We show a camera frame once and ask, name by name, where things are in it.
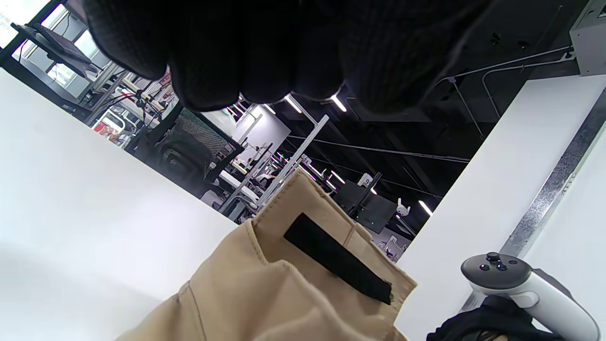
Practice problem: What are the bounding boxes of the beige fabric pencil pouch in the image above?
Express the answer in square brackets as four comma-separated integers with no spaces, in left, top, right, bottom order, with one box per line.
[114,168,418,341]

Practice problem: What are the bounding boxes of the black keyboard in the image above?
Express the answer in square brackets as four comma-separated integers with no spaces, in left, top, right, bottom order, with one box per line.
[12,23,95,67]

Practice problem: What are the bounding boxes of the black computer cart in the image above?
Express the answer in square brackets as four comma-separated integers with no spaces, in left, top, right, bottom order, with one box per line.
[0,0,109,119]

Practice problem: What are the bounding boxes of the black monitor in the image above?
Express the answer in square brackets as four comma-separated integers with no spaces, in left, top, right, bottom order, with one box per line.
[334,173,398,235]

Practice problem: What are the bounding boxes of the metal wall cable duct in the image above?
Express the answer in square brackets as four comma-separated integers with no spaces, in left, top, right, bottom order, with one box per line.
[459,90,606,313]

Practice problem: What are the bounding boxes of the grey hand controller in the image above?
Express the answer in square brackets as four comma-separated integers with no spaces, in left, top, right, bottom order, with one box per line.
[461,252,602,341]

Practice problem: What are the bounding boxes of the black office chair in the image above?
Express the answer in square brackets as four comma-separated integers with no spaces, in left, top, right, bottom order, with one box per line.
[135,102,244,199]

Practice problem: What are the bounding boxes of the person's left hand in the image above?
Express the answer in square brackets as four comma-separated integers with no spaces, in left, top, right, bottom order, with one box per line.
[83,0,493,114]

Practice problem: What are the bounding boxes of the person's right hand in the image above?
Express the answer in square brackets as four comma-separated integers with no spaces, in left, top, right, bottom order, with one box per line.
[426,296,564,341]

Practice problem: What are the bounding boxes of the grey junction box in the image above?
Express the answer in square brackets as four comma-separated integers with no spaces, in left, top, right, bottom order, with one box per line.
[570,0,606,76]

